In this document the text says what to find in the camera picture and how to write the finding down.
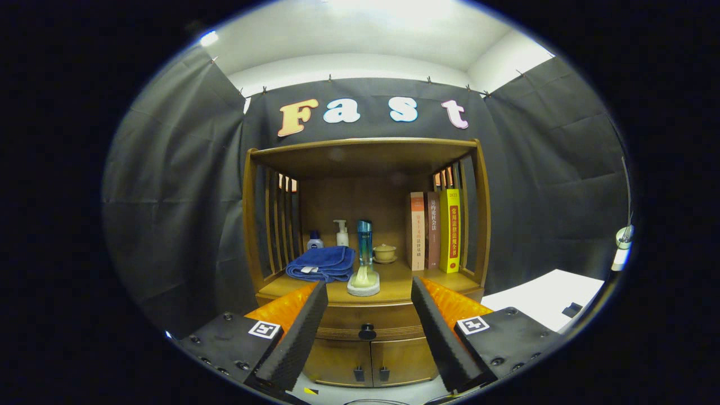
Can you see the beige book with orange band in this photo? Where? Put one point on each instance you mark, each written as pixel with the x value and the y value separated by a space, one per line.
pixel 417 233

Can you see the flat black item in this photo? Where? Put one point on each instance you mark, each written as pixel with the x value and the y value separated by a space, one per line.
pixel 572 310

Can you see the wooden cabinet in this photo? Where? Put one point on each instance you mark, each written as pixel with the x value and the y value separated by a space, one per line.
pixel 365 157

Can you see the blue folded towel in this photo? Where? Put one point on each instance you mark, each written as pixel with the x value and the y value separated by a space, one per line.
pixel 323 261

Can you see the pale green round stand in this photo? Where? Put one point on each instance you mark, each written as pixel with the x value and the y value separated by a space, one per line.
pixel 624 236

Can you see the wooden drawer with black knob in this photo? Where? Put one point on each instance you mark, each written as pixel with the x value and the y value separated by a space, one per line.
pixel 388 323

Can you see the pale green scrubbing brush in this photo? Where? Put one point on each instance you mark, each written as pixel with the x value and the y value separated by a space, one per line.
pixel 363 284

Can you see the yellow book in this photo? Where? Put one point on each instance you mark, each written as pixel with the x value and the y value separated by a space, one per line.
pixel 450 233

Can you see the beige lidded teacup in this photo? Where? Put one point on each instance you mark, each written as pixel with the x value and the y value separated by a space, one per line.
pixel 385 253

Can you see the white pump bottle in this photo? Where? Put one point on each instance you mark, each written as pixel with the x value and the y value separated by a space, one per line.
pixel 341 236

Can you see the brown book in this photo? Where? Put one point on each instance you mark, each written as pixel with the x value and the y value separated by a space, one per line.
pixel 432 233

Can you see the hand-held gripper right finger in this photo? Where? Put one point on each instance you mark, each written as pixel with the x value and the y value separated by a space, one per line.
pixel 444 343

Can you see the white table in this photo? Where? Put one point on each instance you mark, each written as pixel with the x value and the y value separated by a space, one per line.
pixel 540 295

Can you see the white side shelf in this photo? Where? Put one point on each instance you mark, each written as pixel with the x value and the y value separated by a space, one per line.
pixel 620 260

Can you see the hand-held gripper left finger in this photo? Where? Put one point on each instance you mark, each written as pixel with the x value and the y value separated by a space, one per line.
pixel 301 343

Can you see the wooden cabinet door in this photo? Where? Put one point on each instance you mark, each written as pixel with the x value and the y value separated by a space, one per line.
pixel 337 360
pixel 402 357

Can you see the tall clear blue bottle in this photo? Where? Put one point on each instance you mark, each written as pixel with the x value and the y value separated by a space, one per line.
pixel 365 242

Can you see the small white blue-capped bottle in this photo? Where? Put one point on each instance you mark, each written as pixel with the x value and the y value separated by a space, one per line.
pixel 315 242

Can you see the wooden countertop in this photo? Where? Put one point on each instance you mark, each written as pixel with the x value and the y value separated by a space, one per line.
pixel 405 284

